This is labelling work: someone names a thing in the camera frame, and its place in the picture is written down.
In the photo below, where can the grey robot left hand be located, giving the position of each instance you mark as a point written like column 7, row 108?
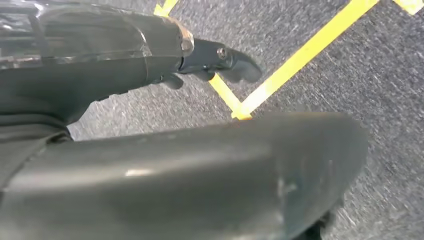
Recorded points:
column 165, row 185

